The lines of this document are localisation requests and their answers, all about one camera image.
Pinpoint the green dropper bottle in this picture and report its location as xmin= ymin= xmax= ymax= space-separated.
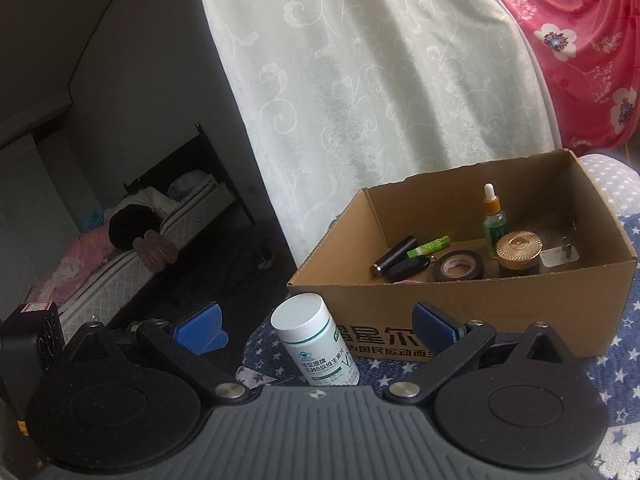
xmin=483 ymin=183 xmax=509 ymax=258

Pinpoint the black electrical tape roll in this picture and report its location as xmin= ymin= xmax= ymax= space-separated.
xmin=433 ymin=250 xmax=485 ymax=282

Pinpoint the white patterned curtain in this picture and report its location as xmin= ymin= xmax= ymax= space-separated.
xmin=202 ymin=0 xmax=561 ymax=263

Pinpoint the black clothing pile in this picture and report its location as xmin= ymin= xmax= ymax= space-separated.
xmin=108 ymin=205 xmax=162 ymax=252

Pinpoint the green lip balm stick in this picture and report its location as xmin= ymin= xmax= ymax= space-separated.
xmin=407 ymin=236 xmax=450 ymax=258

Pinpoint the pair of brown shoes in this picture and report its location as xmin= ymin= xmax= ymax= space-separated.
xmin=132 ymin=230 xmax=178 ymax=273

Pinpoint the white USB charger plug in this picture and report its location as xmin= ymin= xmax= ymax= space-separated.
xmin=539 ymin=236 xmax=579 ymax=269

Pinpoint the white supplement bottle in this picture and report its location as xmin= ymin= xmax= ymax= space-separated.
xmin=270 ymin=292 xmax=360 ymax=387

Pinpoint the black cylindrical tube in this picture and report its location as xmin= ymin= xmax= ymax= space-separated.
xmin=371 ymin=235 xmax=418 ymax=276

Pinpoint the black key fob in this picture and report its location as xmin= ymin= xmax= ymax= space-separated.
xmin=385 ymin=256 xmax=432 ymax=283

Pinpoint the brown cardboard box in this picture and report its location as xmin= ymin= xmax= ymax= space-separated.
xmin=286 ymin=148 xmax=639 ymax=363

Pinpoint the dark jar with copper lid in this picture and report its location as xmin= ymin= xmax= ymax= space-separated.
xmin=496 ymin=231 xmax=542 ymax=278

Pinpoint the white mattress bed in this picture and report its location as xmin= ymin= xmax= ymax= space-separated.
xmin=19 ymin=169 xmax=237 ymax=331

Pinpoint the red floral cloth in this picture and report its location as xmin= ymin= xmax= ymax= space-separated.
xmin=501 ymin=0 xmax=639 ymax=154

